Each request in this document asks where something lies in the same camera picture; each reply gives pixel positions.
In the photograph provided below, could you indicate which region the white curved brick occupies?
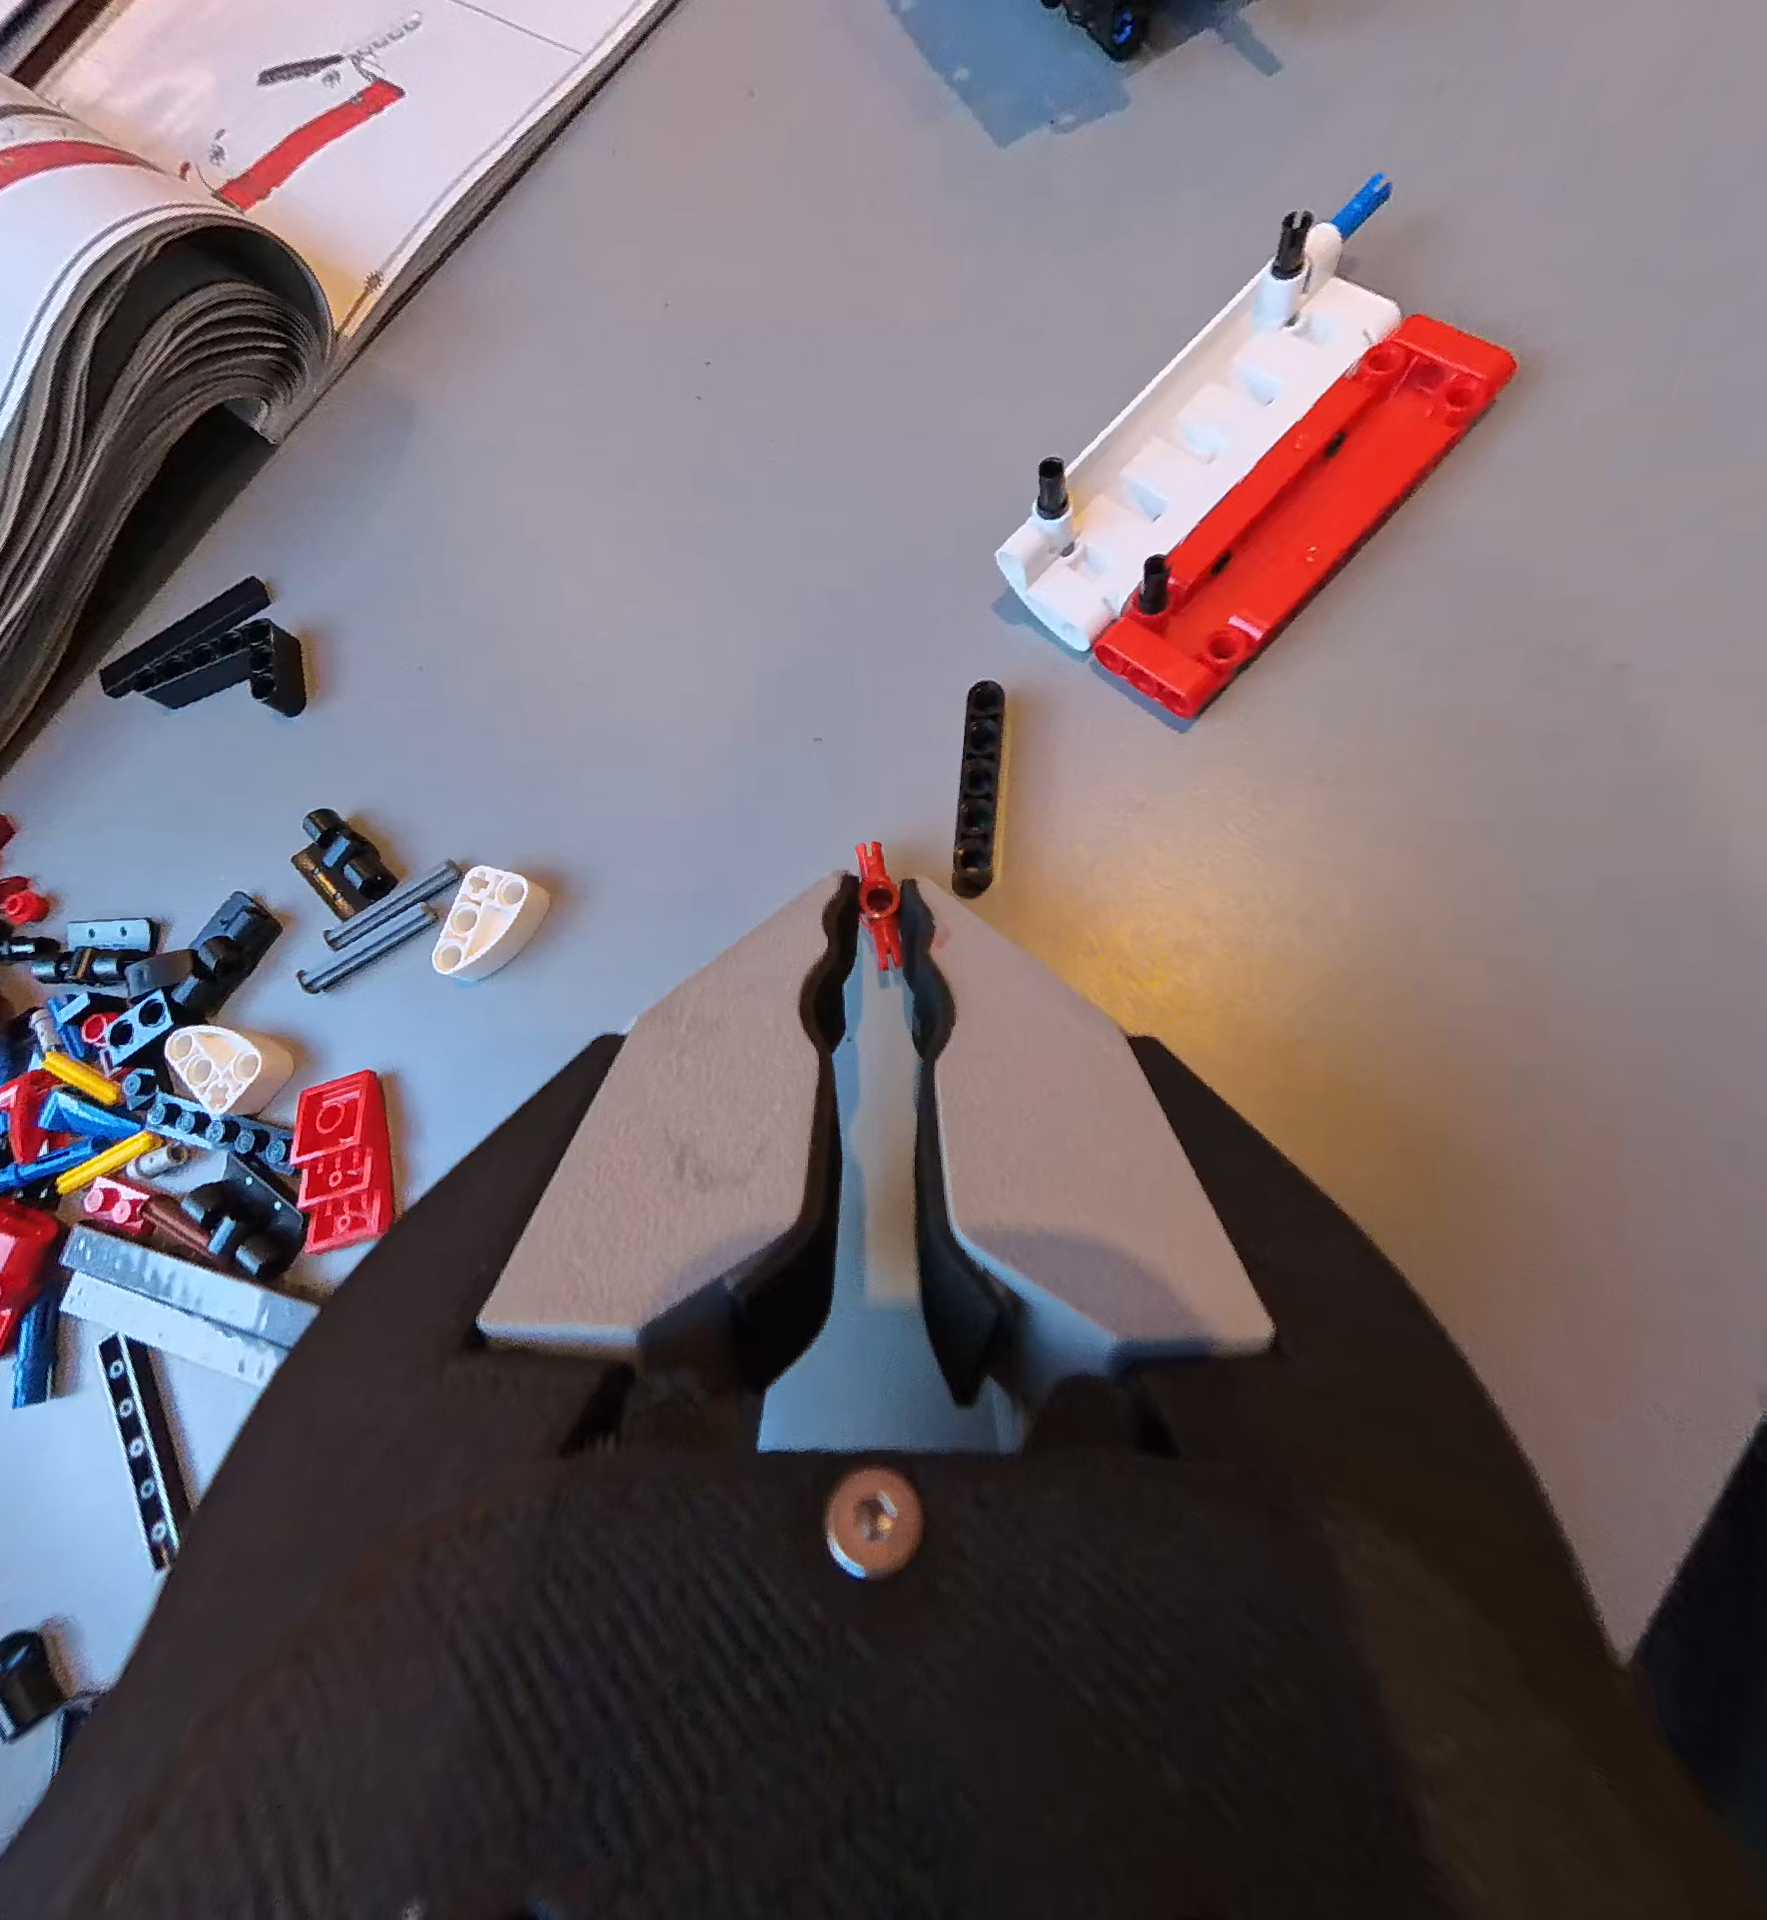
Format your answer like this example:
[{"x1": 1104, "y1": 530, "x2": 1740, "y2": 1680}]
[
  {"x1": 429, "y1": 863, "x2": 549, "y2": 985},
  {"x1": 164, "y1": 1025, "x2": 298, "y2": 1120}
]

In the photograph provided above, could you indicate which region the pile of small toy bricks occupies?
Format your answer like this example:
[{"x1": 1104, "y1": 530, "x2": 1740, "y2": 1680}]
[{"x1": 0, "y1": 809, "x2": 403, "y2": 1413}]

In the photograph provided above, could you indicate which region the black L-shaped beam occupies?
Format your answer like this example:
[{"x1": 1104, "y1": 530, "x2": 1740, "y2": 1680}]
[{"x1": 100, "y1": 618, "x2": 310, "y2": 721}]

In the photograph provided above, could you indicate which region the red axle pin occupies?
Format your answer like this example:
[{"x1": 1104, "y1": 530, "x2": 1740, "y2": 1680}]
[{"x1": 851, "y1": 840, "x2": 908, "y2": 978}]

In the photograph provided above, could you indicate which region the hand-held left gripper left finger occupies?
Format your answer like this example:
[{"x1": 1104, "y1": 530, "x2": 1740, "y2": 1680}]
[{"x1": 476, "y1": 873, "x2": 864, "y2": 1396}]

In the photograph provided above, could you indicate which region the instruction booklet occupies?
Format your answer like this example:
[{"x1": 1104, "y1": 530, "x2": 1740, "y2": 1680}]
[{"x1": 0, "y1": 0, "x2": 683, "y2": 797}]

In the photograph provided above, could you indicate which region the grey desk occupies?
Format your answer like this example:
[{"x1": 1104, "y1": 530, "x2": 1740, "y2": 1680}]
[{"x1": 0, "y1": 0, "x2": 1767, "y2": 1920}]

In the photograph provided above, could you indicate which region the black dotted strip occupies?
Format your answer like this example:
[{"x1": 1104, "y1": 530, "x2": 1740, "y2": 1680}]
[{"x1": 95, "y1": 1331, "x2": 194, "y2": 1574}]

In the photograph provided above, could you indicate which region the black five-hole beam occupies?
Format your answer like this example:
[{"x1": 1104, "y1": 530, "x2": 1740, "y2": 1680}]
[{"x1": 948, "y1": 681, "x2": 1006, "y2": 898}]

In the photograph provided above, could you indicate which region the small black bracket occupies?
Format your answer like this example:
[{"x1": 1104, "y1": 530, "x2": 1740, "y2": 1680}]
[{"x1": 0, "y1": 1628, "x2": 66, "y2": 1741}]

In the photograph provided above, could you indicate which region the red printed tile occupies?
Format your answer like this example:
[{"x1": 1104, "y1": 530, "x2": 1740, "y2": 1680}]
[{"x1": 286, "y1": 1067, "x2": 399, "y2": 1258}]

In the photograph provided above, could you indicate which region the black pin connector block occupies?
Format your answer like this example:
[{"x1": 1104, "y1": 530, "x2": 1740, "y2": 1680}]
[{"x1": 288, "y1": 807, "x2": 402, "y2": 922}]

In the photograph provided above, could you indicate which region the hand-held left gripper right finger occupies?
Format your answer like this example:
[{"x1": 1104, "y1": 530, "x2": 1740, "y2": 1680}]
[{"x1": 898, "y1": 879, "x2": 1279, "y2": 1410}]

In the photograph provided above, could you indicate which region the red and white panel assembly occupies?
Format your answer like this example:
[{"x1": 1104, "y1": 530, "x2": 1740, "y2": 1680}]
[{"x1": 991, "y1": 210, "x2": 1519, "y2": 724}]

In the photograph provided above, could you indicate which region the dark grey axle rod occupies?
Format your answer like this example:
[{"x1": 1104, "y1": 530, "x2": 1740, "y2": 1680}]
[
  {"x1": 294, "y1": 902, "x2": 442, "y2": 997},
  {"x1": 320, "y1": 859, "x2": 462, "y2": 949}
]

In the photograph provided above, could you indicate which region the partly built toy car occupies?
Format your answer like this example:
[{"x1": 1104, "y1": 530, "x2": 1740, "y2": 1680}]
[{"x1": 1040, "y1": 0, "x2": 1281, "y2": 62}]

